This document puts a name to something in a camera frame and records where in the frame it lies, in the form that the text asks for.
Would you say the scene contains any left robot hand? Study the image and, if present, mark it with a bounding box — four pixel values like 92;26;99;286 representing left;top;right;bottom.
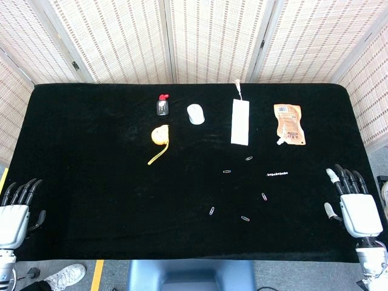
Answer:
0;178;47;247

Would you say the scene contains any small bottle with red cap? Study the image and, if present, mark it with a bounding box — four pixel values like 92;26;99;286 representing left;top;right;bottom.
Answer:
156;93;170;118

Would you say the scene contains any black velvet table cloth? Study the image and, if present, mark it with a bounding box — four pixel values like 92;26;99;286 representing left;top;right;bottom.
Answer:
5;82;384;263

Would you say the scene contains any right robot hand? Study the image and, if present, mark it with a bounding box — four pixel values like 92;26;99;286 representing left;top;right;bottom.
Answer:
324;164;383;239

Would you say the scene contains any orange spout pouch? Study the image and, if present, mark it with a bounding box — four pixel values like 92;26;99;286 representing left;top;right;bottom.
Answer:
273;104;307;147

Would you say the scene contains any woven folding screen panel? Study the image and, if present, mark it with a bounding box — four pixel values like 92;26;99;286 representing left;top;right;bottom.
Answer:
333;18;388;150
0;0;95;84
165;0;273;84
48;0;174;84
257;0;388;84

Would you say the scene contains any black floor stand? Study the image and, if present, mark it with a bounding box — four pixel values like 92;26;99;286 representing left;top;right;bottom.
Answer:
16;267;53;291

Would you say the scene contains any yellow floor tape strip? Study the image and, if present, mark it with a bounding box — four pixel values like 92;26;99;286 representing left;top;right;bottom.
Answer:
90;259;105;291

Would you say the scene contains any yellow tape measure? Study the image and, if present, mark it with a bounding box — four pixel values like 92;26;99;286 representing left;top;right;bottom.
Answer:
147;124;170;166

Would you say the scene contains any white flat box with cord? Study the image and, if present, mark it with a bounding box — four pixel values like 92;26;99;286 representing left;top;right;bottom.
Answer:
230;79;252;146

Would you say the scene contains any white computer mouse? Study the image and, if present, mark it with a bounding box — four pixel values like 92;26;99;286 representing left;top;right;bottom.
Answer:
186;104;206;125

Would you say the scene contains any white sneaker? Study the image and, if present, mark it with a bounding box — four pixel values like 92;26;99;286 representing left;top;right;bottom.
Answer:
44;263;87;290

